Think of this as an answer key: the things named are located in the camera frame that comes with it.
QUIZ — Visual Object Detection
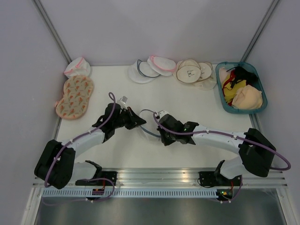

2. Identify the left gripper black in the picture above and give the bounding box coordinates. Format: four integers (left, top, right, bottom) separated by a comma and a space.
113, 106, 146, 130

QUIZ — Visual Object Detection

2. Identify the blue-trimmed white mesh laundry bag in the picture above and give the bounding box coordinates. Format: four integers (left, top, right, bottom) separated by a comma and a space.
139, 109, 161, 143

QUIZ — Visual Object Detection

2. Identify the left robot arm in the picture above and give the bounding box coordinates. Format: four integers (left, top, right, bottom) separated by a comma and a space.
34, 103, 146, 189

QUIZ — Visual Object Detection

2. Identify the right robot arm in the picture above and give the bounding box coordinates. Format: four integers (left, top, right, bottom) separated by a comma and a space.
154, 111, 276, 185

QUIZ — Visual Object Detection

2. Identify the blue-trimmed mesh bag centre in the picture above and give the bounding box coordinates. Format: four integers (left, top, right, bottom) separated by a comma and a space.
127, 60, 161, 84

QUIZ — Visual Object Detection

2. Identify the pink-trimmed mesh bag centre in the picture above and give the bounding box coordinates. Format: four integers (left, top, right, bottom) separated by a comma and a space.
147, 56, 177, 76

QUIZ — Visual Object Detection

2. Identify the pink-trimmed mesh bag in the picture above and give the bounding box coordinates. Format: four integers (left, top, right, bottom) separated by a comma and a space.
147, 56, 177, 76
63, 57, 91, 78

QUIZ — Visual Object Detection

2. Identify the floral patterned laundry bag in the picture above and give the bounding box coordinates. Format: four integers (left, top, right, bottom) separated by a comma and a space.
55, 75, 94, 120

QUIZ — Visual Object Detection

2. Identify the beige laundry bag back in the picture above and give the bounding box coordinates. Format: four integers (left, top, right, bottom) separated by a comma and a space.
193, 62, 217, 90

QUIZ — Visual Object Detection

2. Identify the beige laundry bag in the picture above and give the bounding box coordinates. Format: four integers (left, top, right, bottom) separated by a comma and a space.
175, 59, 201, 84
193, 62, 217, 90

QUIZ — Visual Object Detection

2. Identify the beige laundry bag front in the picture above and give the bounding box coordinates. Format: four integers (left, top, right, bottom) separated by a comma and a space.
175, 59, 201, 84

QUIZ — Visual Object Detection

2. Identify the pink-trimmed mesh bag left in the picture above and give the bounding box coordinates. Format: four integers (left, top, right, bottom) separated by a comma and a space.
63, 57, 91, 78

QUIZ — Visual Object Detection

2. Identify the yellow bra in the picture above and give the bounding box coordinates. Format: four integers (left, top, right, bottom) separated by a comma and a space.
222, 77, 247, 103

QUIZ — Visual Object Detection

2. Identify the pale pink bra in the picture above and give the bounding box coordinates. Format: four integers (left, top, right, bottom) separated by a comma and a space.
218, 67, 235, 86

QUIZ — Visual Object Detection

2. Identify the peach bra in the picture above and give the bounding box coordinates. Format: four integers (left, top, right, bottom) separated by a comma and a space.
232, 85, 263, 110

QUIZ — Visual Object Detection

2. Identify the black bra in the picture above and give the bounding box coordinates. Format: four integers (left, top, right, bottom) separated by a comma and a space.
228, 66, 258, 84

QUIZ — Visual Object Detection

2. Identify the teal plastic basket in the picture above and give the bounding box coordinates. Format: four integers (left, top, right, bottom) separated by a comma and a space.
216, 62, 268, 114

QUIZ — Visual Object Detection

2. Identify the left corner aluminium profile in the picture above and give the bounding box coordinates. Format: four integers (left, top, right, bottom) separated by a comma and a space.
32, 0, 72, 63

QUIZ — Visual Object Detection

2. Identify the corner aluminium profile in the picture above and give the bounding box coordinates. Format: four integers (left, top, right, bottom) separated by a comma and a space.
32, 0, 72, 63
240, 0, 281, 62

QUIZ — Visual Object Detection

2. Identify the right corner aluminium profile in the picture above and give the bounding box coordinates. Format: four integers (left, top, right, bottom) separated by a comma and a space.
240, 0, 281, 62

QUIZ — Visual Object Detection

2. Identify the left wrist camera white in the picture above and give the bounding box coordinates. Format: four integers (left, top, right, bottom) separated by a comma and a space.
117, 96, 128, 110

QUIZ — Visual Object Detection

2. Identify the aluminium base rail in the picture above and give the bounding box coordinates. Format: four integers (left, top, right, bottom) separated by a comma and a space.
31, 167, 289, 188

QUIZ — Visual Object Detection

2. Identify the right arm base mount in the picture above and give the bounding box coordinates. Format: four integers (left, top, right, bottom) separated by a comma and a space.
197, 171, 226, 188

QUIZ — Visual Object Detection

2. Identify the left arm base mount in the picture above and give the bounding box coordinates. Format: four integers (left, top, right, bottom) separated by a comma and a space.
75, 171, 118, 187

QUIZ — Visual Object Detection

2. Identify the white slotted cable duct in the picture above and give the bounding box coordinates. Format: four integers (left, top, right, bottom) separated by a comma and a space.
42, 188, 232, 198

